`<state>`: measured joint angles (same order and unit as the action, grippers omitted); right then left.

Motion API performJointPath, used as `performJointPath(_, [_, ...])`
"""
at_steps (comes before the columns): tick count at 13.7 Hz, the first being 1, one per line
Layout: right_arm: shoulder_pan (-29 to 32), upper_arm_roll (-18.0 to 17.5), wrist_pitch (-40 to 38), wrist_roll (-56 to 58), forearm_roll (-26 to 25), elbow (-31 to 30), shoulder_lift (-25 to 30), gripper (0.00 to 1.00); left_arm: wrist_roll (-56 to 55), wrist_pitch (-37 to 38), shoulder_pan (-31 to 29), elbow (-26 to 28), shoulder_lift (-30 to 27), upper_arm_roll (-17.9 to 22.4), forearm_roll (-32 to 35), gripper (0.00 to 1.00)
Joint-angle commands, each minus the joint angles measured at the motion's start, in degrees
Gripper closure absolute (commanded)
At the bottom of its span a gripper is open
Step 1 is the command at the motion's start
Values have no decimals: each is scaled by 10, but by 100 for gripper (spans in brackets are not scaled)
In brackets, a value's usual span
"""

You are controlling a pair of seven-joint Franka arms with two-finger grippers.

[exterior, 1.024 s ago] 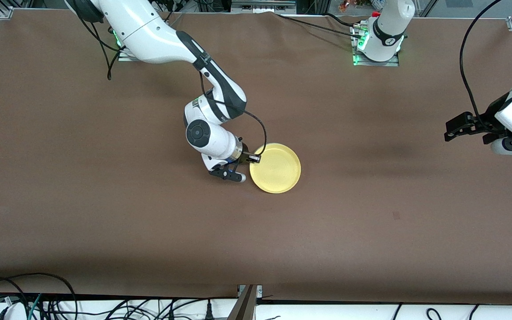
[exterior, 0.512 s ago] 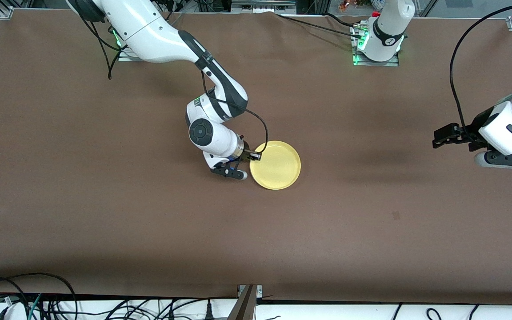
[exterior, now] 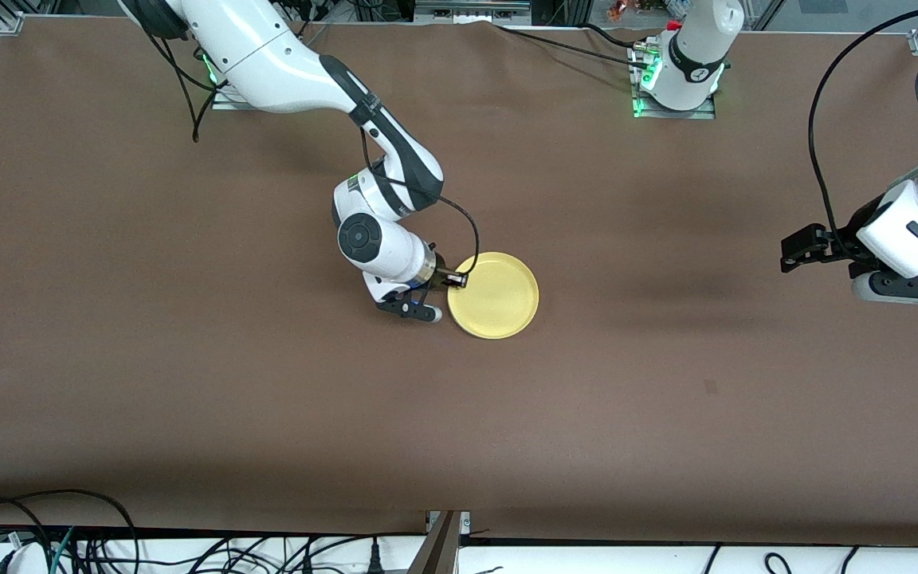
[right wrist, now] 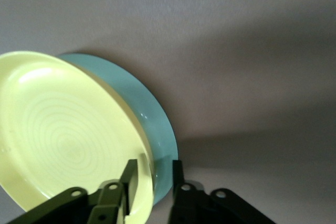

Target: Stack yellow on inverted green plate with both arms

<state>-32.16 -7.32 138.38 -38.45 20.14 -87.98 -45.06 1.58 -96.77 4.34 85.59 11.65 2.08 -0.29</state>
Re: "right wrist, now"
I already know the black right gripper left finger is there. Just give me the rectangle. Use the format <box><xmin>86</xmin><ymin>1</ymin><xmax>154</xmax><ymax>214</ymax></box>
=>
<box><xmin>5</xmin><ymin>158</ymin><xmax>139</xmax><ymax>224</ymax></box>

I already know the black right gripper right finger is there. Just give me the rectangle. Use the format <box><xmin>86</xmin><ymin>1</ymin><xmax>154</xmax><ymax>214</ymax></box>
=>
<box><xmin>167</xmin><ymin>159</ymin><xmax>277</xmax><ymax>224</ymax></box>

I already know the yellow round plate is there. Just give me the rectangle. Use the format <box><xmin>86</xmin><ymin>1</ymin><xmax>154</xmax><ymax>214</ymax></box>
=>
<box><xmin>0</xmin><ymin>50</ymin><xmax>156</xmax><ymax>217</ymax></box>

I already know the pale green round plate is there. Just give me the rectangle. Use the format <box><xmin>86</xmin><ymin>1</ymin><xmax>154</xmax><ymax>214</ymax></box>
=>
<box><xmin>56</xmin><ymin>52</ymin><xmax>181</xmax><ymax>207</ymax></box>

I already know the brown table cover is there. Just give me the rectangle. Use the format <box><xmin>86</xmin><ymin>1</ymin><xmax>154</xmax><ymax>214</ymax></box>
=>
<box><xmin>0</xmin><ymin>0</ymin><xmax>336</xmax><ymax>224</ymax></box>

